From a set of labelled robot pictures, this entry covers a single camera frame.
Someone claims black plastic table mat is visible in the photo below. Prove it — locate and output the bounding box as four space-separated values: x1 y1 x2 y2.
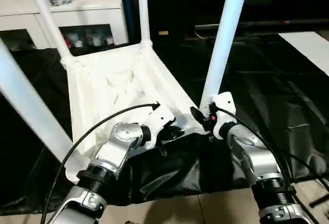
0 33 329 208

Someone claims white plastic table top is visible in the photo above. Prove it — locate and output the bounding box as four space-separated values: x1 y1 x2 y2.
61 42 209 183

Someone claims white glass-door cabinet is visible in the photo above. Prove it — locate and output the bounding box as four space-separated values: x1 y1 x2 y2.
0 0 129 51

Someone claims white plastic table leg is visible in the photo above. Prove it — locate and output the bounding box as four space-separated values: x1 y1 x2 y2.
199 0 251 113
136 0 153 48
0 39 86 169
25 0 76 63

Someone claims white flat board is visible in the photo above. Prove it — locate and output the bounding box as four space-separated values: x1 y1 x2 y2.
279 31 329 77

